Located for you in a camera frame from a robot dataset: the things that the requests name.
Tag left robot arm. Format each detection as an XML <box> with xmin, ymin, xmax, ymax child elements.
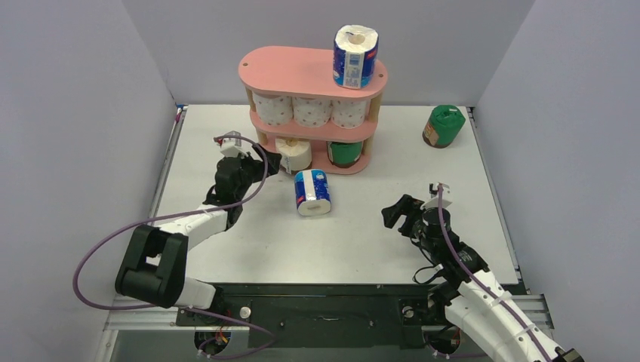
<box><xmin>115</xmin><ymin>146</ymin><xmax>282</xmax><ymax>324</ymax></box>

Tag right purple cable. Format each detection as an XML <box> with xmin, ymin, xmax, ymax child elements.
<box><xmin>437</xmin><ymin>185</ymin><xmax>556</xmax><ymax>362</ymax></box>

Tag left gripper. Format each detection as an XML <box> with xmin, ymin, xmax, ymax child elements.
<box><xmin>233</xmin><ymin>144</ymin><xmax>281</xmax><ymax>201</ymax></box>

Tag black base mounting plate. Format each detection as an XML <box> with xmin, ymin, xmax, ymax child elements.
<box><xmin>125</xmin><ymin>283</ymin><xmax>526</xmax><ymax>350</ymax></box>

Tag white dotted roll shelf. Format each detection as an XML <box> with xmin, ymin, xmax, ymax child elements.
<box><xmin>330</xmin><ymin>100</ymin><xmax>368</xmax><ymax>129</ymax></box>

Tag brown green roll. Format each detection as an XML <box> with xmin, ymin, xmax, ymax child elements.
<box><xmin>327</xmin><ymin>142</ymin><xmax>363</xmax><ymax>168</ymax></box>

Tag beige brown roll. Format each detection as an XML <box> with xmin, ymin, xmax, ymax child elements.
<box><xmin>275</xmin><ymin>138</ymin><xmax>312</xmax><ymax>174</ymax></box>

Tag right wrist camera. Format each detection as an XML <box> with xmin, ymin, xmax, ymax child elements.
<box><xmin>421</xmin><ymin>183</ymin><xmax>453</xmax><ymax>210</ymax></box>

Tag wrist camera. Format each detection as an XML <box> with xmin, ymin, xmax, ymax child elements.
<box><xmin>214</xmin><ymin>130</ymin><xmax>248</xmax><ymax>158</ymax></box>
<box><xmin>421</xmin><ymin>183</ymin><xmax>453</xmax><ymax>210</ymax></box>

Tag pink three-tier shelf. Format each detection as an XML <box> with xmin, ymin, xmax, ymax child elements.
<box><xmin>238</xmin><ymin>46</ymin><xmax>388</xmax><ymax>175</ymax></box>

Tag white dotted roll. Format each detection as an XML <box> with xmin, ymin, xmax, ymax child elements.
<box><xmin>252</xmin><ymin>93</ymin><xmax>294</xmax><ymax>126</ymax></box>
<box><xmin>292</xmin><ymin>97</ymin><xmax>332</xmax><ymax>127</ymax></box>

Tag blue white roll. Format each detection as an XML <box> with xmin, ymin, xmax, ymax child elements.
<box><xmin>333</xmin><ymin>25</ymin><xmax>379</xmax><ymax>89</ymax></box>
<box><xmin>294</xmin><ymin>169</ymin><xmax>331</xmax><ymax>216</ymax></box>

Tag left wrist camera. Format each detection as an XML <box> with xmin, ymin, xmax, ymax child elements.
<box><xmin>214</xmin><ymin>130</ymin><xmax>248</xmax><ymax>158</ymax></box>

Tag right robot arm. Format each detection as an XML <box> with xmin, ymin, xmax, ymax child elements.
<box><xmin>381</xmin><ymin>195</ymin><xmax>583</xmax><ymax>361</ymax></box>

